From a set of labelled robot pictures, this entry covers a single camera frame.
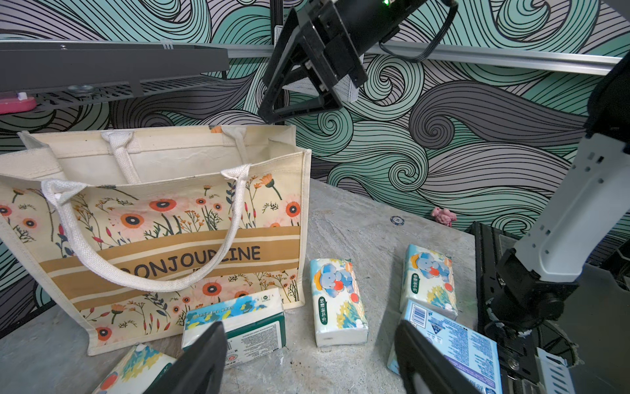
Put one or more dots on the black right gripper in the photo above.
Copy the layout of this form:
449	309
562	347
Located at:
320	45

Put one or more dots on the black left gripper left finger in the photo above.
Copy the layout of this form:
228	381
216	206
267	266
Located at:
200	369

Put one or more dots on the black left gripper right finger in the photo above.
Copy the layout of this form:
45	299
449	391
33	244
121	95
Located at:
423	368

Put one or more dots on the green blue tissue pack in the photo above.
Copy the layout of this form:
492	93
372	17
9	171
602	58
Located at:
254	325

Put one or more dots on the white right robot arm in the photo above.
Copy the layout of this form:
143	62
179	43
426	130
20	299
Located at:
593	196

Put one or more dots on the floral canvas tote bag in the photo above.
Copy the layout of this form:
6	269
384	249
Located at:
129	231

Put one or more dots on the light blue wipes pack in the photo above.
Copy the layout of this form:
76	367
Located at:
471	353

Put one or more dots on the elephant print tissue pack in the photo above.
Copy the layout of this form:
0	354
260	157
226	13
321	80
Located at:
428	279
338	308
137	371

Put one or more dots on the pink plush toy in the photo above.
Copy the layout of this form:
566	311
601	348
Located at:
444	216

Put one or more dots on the pink item on shelf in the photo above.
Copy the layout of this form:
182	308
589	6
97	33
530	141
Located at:
18	103

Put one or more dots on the aluminium wall rail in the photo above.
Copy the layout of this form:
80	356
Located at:
585	64

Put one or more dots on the black wall shelf tray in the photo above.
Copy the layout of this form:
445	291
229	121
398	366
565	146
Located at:
62	78

